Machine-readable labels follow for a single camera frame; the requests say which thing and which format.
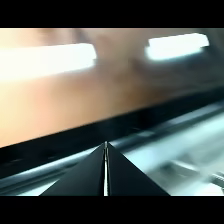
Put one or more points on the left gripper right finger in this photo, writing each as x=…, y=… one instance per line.
x=130, y=178

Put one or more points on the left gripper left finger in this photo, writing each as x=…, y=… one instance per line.
x=83, y=176

